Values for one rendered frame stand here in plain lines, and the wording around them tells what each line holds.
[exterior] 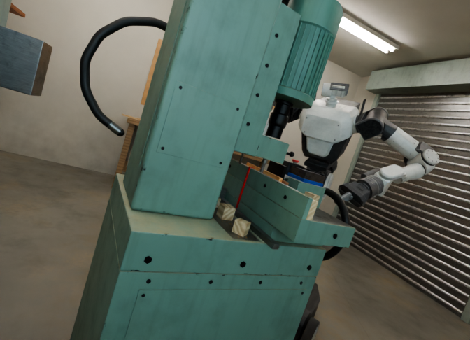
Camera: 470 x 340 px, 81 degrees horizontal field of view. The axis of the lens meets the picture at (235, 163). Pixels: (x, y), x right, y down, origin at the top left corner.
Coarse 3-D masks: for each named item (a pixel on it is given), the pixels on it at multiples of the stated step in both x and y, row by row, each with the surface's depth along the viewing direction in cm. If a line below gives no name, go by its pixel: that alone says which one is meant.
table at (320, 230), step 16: (256, 192) 84; (256, 208) 82; (272, 208) 76; (272, 224) 75; (288, 224) 69; (304, 224) 67; (320, 224) 69; (336, 224) 73; (304, 240) 68; (320, 240) 71; (336, 240) 74
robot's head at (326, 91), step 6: (324, 84) 137; (330, 84) 136; (324, 90) 136; (330, 90) 136; (336, 90) 135; (324, 96) 140; (330, 96) 138; (336, 96) 138; (342, 96) 136; (330, 102) 138; (336, 102) 138
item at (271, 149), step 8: (264, 136) 85; (264, 144) 86; (272, 144) 87; (280, 144) 89; (288, 144) 90; (264, 152) 87; (272, 152) 88; (280, 152) 90; (264, 160) 91; (272, 160) 89; (280, 160) 90
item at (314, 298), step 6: (312, 294) 189; (318, 294) 192; (312, 300) 180; (318, 300) 183; (306, 306) 171; (312, 306) 173; (306, 312) 156; (312, 312) 166; (306, 318) 153; (300, 324) 149; (306, 324) 162; (300, 330) 149; (300, 336) 153
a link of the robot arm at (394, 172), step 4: (384, 168) 117; (388, 168) 118; (392, 168) 118; (396, 168) 118; (400, 168) 118; (380, 172) 116; (384, 172) 116; (388, 172) 116; (392, 172) 116; (396, 172) 116; (400, 172) 116; (404, 172) 117; (380, 176) 116; (384, 176) 115; (388, 176) 114; (392, 176) 114; (396, 176) 115; (400, 176) 116; (404, 176) 118; (396, 180) 123; (400, 180) 121; (404, 180) 120
